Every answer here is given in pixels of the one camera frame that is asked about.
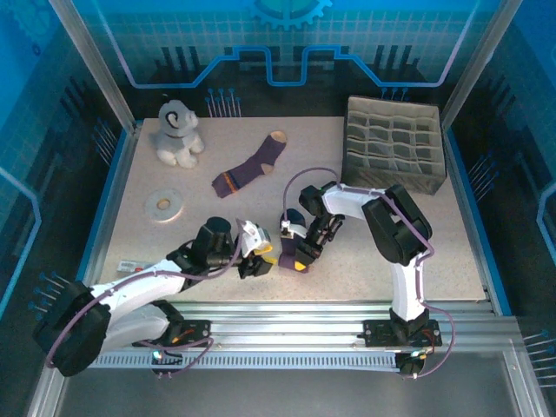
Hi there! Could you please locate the purple sock with teal toe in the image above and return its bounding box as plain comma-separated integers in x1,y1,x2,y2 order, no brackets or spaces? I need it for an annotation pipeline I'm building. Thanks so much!
277,208,310,273

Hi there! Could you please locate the purple sock with tan toe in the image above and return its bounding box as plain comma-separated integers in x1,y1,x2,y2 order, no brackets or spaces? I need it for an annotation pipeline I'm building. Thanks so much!
211,129,289,200

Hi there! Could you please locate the grey fabric divider organizer box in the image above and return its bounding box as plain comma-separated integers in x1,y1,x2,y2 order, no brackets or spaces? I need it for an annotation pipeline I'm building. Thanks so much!
340,95,448,196

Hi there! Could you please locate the white tape roll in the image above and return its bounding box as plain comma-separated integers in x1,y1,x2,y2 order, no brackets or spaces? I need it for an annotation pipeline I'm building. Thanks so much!
144,187,184,222

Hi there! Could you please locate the small white printed label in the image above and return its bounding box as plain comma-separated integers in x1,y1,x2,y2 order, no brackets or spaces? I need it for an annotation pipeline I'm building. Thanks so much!
117,259,151,273

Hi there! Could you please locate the grey white plush dog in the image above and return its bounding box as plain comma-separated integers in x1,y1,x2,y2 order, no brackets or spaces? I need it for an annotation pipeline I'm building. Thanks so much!
149,99,205,169

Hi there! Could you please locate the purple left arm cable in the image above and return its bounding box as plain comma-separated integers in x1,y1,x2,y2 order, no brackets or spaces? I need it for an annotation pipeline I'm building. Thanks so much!
45,216,244,379

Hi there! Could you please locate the wide aluminium frame rail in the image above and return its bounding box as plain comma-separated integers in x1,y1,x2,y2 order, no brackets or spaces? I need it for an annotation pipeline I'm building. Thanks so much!
56,299,522,348

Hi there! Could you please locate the slotted cable duct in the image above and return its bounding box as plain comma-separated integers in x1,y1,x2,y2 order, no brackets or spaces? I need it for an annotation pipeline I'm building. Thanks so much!
86,351,403,371

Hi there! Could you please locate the aluminium frame post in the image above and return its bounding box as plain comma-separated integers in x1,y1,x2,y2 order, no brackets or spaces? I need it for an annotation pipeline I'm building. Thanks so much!
47,0,141,134
438,0,522,129

